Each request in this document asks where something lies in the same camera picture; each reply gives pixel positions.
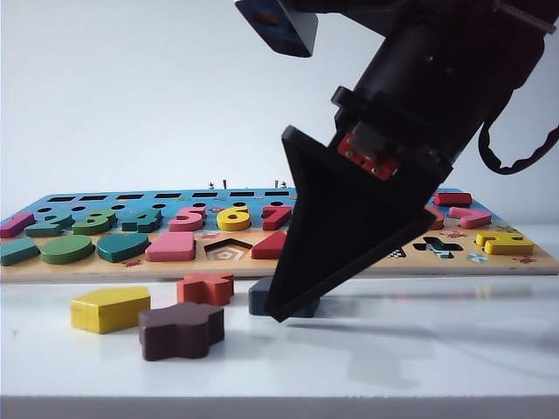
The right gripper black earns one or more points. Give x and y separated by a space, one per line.
419 174

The dark blue square block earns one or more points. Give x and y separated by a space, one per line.
257 299

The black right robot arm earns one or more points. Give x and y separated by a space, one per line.
436 78

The red digit seven piece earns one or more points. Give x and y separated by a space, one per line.
273 220

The red triangle puzzle piece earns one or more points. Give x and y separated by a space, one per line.
267 249

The orange number ten piece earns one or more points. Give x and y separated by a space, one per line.
436 222

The yellow digit six piece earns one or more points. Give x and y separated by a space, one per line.
233 224

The red bar puzzle piece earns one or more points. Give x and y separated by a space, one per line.
455 199

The pink angled sign piece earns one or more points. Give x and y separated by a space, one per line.
469 218

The orange cross puzzle piece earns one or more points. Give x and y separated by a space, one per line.
205 290

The pink digit five piece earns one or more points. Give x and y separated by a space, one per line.
183 226

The yellow sign puzzle piece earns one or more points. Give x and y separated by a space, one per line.
506 248

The pink square puzzle piece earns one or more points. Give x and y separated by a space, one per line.
170 249

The brown star puzzle piece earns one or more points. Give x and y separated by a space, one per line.
179 334

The dark teal digit four piece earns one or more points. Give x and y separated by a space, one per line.
140 226

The teal heart puzzle piece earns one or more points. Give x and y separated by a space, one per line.
122 249

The wooden number shape puzzle board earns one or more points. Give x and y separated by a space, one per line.
109 270

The yellow pentagon puzzle piece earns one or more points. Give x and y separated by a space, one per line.
109 312

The green digit three piece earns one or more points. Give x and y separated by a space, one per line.
94 227

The green oval puzzle piece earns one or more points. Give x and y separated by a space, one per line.
65 251

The teal digit two piece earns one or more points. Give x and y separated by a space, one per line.
52 229

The teal rectangle puzzle piece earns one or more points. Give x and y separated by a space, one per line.
17 253

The magenta digit one piece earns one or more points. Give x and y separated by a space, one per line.
15 224

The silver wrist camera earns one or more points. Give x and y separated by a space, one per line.
271 26

